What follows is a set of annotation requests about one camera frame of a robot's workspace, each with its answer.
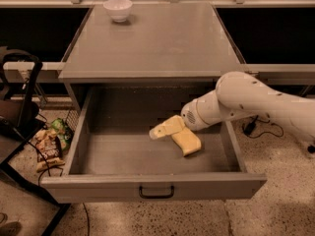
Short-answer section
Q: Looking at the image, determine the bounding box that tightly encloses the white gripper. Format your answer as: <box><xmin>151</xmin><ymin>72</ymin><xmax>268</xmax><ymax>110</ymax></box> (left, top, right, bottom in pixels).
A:
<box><xmin>149</xmin><ymin>99</ymin><xmax>209</xmax><ymax>156</ymax></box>

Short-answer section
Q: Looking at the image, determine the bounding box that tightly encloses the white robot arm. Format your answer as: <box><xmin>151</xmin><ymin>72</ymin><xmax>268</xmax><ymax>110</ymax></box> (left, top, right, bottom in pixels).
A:
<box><xmin>150</xmin><ymin>72</ymin><xmax>315</xmax><ymax>155</ymax></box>

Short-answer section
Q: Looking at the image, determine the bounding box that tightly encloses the open grey top drawer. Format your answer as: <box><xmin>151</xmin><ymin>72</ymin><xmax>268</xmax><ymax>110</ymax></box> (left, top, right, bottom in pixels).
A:
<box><xmin>40</xmin><ymin>86</ymin><xmax>267</xmax><ymax>204</ymax></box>

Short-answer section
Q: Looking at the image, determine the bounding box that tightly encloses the grey cabinet with flat top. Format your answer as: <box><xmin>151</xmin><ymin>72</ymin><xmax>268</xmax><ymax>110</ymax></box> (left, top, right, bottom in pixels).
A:
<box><xmin>60</xmin><ymin>1</ymin><xmax>245</xmax><ymax>110</ymax></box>

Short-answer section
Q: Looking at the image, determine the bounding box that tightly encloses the green snack bag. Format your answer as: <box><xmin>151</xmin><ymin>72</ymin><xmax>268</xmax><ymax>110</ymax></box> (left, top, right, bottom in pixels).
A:
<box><xmin>51</xmin><ymin>118</ymin><xmax>73</xmax><ymax>151</ymax></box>

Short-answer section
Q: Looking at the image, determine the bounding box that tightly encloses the black wheeled stand base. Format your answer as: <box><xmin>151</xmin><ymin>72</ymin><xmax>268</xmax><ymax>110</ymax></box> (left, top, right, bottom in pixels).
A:
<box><xmin>307</xmin><ymin>145</ymin><xmax>315</xmax><ymax>154</ymax></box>

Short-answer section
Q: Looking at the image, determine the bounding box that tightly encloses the brown chip bag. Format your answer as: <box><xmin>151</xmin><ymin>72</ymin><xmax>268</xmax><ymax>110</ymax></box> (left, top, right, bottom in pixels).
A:
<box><xmin>35</xmin><ymin>130</ymin><xmax>65</xmax><ymax>172</ymax></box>

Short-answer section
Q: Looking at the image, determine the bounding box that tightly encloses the white ceramic bowl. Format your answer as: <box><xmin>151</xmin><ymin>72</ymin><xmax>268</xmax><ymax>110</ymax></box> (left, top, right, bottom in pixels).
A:
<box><xmin>103</xmin><ymin>0</ymin><xmax>133</xmax><ymax>23</ymax></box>

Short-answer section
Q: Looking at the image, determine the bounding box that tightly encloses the black drawer handle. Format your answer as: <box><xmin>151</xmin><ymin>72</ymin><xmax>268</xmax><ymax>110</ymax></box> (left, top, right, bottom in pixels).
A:
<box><xmin>139</xmin><ymin>186</ymin><xmax>175</xmax><ymax>200</ymax></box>

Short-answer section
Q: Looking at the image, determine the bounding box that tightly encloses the black power adapter with cable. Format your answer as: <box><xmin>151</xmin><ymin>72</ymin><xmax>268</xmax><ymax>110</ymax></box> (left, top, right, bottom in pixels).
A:
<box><xmin>242</xmin><ymin>116</ymin><xmax>284</xmax><ymax>139</ymax></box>

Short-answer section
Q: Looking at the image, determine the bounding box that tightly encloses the black floor cable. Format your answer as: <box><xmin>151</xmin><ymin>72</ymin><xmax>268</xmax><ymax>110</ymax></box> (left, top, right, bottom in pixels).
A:
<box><xmin>26</xmin><ymin>138</ymin><xmax>92</xmax><ymax>236</ymax></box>

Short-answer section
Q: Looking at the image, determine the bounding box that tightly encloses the black chair frame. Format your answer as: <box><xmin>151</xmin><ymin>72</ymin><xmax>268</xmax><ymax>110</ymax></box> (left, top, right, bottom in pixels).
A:
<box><xmin>0</xmin><ymin>46</ymin><xmax>70</xmax><ymax>236</ymax></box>

